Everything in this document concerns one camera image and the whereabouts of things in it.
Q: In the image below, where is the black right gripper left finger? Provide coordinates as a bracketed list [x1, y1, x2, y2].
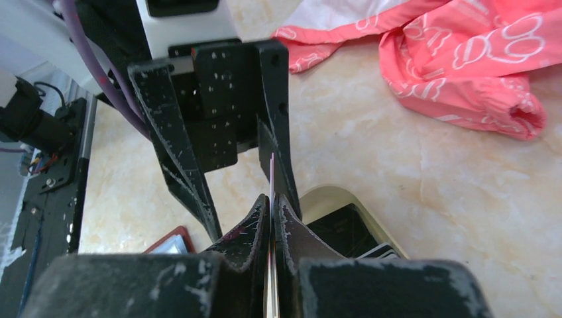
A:
[23, 195, 269, 317]

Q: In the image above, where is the red card holder wallet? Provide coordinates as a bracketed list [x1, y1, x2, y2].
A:
[144, 225, 196, 254]

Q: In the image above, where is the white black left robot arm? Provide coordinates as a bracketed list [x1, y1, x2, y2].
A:
[1, 1, 302, 240]

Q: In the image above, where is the pink white crumpled cloth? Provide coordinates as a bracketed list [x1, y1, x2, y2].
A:
[272, 0, 561, 140]

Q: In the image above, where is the gold credit card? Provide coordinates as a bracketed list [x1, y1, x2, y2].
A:
[268, 152, 280, 318]

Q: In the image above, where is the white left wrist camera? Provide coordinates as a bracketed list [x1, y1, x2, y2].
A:
[137, 1, 239, 59]

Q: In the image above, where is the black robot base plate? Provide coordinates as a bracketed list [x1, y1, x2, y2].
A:
[1, 98, 95, 317]

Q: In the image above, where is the beige oval card tray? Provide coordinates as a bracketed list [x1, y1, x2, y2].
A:
[300, 185, 409, 259]

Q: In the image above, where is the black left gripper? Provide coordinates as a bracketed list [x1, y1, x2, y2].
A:
[128, 39, 302, 242]

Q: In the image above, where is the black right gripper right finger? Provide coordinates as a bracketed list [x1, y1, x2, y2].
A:
[274, 194, 492, 317]

